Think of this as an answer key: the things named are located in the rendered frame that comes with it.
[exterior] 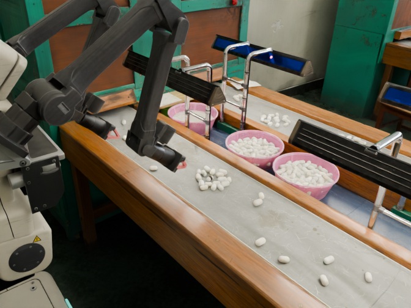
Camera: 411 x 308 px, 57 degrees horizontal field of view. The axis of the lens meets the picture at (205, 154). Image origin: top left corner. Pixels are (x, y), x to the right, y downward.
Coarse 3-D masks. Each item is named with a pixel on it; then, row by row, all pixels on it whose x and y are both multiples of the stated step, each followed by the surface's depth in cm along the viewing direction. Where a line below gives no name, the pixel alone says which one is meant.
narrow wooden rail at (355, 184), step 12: (216, 108) 208; (216, 120) 211; (228, 120) 203; (252, 120) 196; (276, 132) 185; (288, 144) 177; (348, 180) 158; (360, 180) 154; (360, 192) 156; (372, 192) 151; (384, 204) 149; (396, 204) 145; (408, 204) 142
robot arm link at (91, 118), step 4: (84, 112) 141; (88, 112) 144; (92, 112) 143; (84, 116) 141; (88, 116) 142; (92, 116) 144; (80, 120) 141; (84, 120) 141; (88, 120) 142; (92, 120) 144; (80, 124) 142; (84, 124) 143; (88, 124) 143; (92, 124) 144
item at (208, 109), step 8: (176, 56) 167; (184, 56) 169; (200, 64) 158; (208, 64) 160; (176, 72) 152; (208, 72) 163; (208, 80) 164; (192, 112) 182; (208, 112) 172; (208, 120) 174; (208, 128) 176; (208, 136) 178
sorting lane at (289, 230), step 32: (128, 128) 189; (192, 160) 165; (192, 192) 144; (224, 192) 145; (256, 192) 145; (224, 224) 129; (256, 224) 129; (288, 224) 130; (320, 224) 130; (288, 256) 117; (320, 256) 117; (352, 256) 118; (384, 256) 118; (320, 288) 106; (352, 288) 107; (384, 288) 107
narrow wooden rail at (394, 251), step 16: (176, 128) 185; (208, 144) 172; (224, 160) 164; (240, 160) 161; (256, 176) 151; (272, 176) 151; (288, 192) 142; (304, 192) 142; (320, 208) 134; (336, 224) 129; (352, 224) 127; (368, 240) 121; (384, 240) 121; (400, 256) 115
